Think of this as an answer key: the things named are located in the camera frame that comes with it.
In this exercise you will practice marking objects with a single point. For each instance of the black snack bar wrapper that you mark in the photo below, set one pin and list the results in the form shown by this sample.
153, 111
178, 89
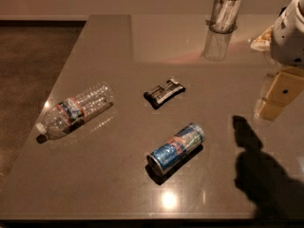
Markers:
160, 94

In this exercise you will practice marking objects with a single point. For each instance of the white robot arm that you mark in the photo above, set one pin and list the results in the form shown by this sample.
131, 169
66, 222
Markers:
283, 45

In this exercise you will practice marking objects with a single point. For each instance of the blue silver redbull can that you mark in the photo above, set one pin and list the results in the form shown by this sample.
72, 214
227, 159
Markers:
178, 147

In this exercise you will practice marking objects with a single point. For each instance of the clear plastic water bottle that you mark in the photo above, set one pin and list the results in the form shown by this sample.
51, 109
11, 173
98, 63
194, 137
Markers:
73, 112

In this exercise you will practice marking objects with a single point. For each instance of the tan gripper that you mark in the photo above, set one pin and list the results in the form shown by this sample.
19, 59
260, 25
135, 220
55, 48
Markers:
287, 41

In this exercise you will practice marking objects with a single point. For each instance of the snack bag behind arm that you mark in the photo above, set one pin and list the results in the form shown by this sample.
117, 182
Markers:
263, 41

